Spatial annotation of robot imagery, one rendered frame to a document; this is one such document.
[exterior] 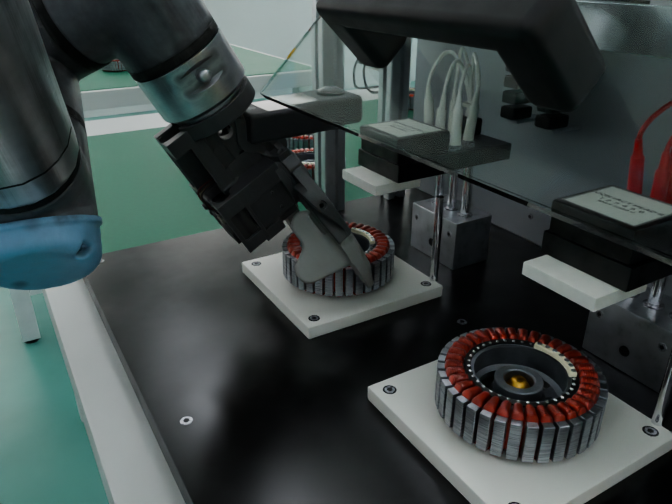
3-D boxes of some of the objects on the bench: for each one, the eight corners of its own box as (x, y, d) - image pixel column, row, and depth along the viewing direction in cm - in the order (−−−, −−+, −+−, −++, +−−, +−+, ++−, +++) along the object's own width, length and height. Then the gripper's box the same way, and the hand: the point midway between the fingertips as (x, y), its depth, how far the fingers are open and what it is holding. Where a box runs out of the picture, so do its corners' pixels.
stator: (316, 312, 55) (316, 275, 53) (264, 264, 63) (263, 231, 62) (415, 282, 60) (417, 248, 58) (355, 241, 68) (355, 211, 67)
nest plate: (308, 340, 53) (308, 327, 52) (242, 271, 64) (241, 261, 64) (442, 296, 60) (443, 285, 59) (360, 242, 71) (360, 232, 71)
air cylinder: (662, 396, 46) (679, 335, 43) (580, 347, 52) (592, 291, 49) (700, 375, 48) (719, 316, 46) (618, 331, 54) (631, 276, 52)
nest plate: (513, 548, 34) (516, 532, 33) (366, 398, 46) (367, 385, 45) (673, 449, 41) (678, 435, 40) (510, 341, 52) (512, 329, 52)
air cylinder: (451, 270, 65) (456, 223, 62) (409, 245, 70) (412, 201, 68) (487, 260, 67) (492, 213, 65) (443, 236, 73) (446, 193, 70)
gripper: (126, 113, 55) (241, 259, 67) (199, 172, 39) (331, 347, 51) (201, 58, 56) (300, 210, 68) (299, 94, 41) (405, 282, 53)
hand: (336, 252), depth 60 cm, fingers open, 14 cm apart
